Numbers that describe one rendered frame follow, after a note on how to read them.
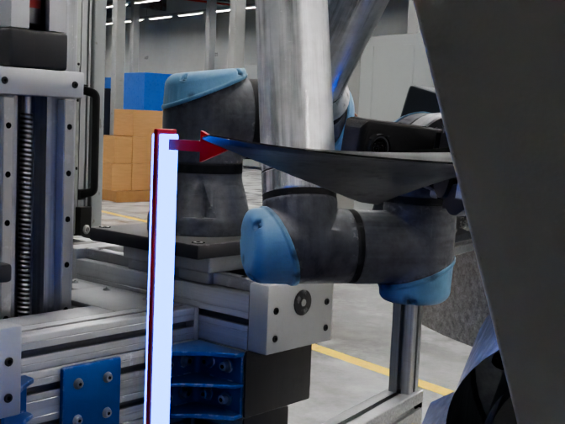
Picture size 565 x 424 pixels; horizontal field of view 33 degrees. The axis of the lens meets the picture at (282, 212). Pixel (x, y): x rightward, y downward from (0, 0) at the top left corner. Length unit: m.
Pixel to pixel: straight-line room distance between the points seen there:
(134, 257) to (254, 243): 0.50
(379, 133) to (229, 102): 0.56
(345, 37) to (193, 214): 0.32
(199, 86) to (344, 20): 0.24
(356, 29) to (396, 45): 10.47
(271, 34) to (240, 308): 0.42
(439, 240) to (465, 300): 1.98
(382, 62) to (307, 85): 10.87
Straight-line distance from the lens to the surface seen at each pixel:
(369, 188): 0.76
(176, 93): 1.33
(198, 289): 1.30
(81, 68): 2.80
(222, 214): 1.31
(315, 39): 0.97
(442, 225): 0.96
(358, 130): 0.78
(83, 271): 1.48
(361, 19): 1.19
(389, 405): 1.20
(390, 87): 11.69
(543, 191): 0.31
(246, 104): 1.33
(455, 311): 2.99
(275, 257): 0.91
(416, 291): 0.97
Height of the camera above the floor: 1.20
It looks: 6 degrees down
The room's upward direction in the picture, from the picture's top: 2 degrees clockwise
